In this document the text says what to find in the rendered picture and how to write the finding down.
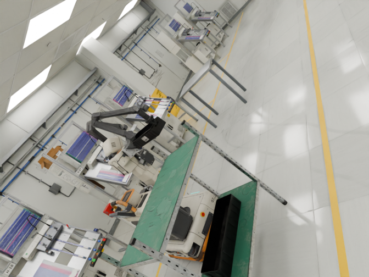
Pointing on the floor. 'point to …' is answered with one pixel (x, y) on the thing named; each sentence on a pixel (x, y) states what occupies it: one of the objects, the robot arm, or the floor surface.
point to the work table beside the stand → (200, 79)
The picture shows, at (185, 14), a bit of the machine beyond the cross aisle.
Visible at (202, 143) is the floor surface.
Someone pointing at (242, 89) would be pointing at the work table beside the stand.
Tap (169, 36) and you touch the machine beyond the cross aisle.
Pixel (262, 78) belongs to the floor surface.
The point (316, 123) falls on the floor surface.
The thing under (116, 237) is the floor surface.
